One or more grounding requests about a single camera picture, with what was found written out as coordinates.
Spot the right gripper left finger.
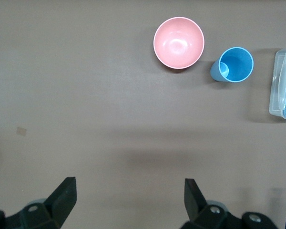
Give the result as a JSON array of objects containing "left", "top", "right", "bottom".
[{"left": 0, "top": 177, "right": 77, "bottom": 229}]

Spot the blue plastic cup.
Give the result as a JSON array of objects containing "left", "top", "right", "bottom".
[{"left": 210, "top": 46, "right": 255, "bottom": 83}]

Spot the pink bowl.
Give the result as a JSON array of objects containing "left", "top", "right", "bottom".
[{"left": 153, "top": 16, "right": 205, "bottom": 70}]

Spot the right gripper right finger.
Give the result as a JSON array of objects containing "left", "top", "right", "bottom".
[{"left": 181, "top": 178, "right": 277, "bottom": 229}]

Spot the clear plastic food container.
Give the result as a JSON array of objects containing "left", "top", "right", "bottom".
[{"left": 268, "top": 42, "right": 286, "bottom": 123}]

